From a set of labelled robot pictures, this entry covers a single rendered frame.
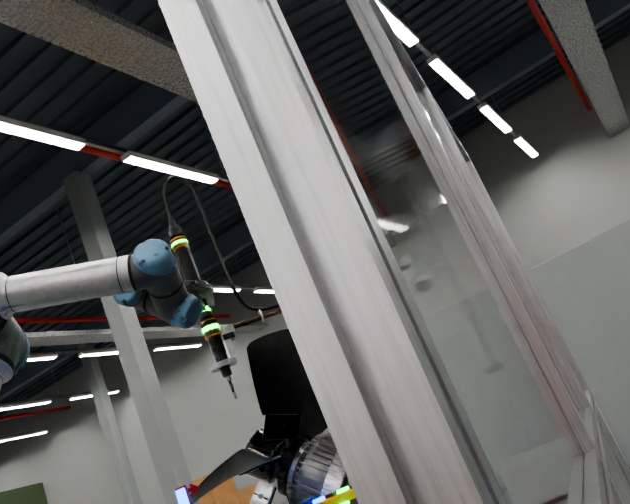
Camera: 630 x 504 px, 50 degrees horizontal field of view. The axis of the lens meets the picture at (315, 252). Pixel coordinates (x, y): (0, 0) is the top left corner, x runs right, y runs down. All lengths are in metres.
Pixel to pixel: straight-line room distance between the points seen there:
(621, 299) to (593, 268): 0.37
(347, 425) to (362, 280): 0.05
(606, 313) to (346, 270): 6.69
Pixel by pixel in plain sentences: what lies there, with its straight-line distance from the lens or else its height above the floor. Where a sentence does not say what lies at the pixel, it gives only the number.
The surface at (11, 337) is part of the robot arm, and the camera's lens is 1.58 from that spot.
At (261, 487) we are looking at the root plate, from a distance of 1.83.
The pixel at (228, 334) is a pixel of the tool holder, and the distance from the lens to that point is 1.76.
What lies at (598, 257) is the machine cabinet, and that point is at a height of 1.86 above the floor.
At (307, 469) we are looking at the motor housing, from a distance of 1.68.
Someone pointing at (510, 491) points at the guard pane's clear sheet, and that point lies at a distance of 0.40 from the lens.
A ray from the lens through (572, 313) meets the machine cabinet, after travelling 6.96.
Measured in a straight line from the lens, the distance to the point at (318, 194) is 0.26.
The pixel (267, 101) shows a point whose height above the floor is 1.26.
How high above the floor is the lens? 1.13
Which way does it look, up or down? 16 degrees up
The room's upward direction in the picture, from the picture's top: 23 degrees counter-clockwise
